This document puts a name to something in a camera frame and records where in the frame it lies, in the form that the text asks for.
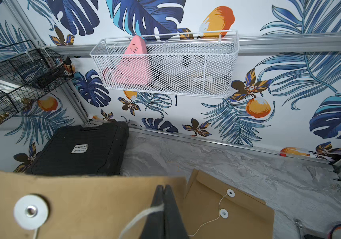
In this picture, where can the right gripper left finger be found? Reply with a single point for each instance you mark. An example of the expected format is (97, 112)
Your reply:
(154, 224)

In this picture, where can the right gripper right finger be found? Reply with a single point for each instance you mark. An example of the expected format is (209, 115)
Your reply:
(173, 224)

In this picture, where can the brown kraft file bag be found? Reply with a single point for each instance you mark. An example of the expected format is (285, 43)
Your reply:
(213, 209)
(81, 207)

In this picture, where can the black plastic tool case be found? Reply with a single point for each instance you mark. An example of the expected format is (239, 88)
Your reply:
(77, 150)

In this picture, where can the pink triangular object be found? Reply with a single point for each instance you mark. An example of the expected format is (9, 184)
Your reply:
(134, 67)

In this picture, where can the white mesh wall basket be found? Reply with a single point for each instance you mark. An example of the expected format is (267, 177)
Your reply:
(197, 64)

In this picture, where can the black wire basket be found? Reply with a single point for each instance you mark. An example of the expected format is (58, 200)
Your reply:
(30, 75)

